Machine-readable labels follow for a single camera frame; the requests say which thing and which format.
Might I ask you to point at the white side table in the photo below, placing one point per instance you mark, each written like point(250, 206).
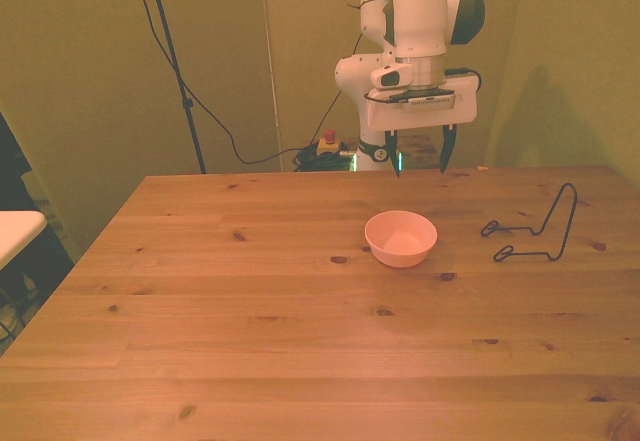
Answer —
point(17, 231)

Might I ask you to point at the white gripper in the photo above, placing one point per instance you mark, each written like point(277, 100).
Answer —
point(465, 103)

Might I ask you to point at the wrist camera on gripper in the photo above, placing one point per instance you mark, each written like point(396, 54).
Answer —
point(430, 100)

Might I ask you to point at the pink plastic bowl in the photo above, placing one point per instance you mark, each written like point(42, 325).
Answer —
point(400, 241)

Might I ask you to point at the yellow emergency stop button box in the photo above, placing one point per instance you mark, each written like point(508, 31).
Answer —
point(330, 146)

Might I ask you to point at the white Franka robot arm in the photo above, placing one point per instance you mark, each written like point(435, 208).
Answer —
point(417, 11)

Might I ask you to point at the dark furniture panel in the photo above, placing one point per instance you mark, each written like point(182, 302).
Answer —
point(20, 181)

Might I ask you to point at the black tripod stand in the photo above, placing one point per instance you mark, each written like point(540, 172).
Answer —
point(172, 61)

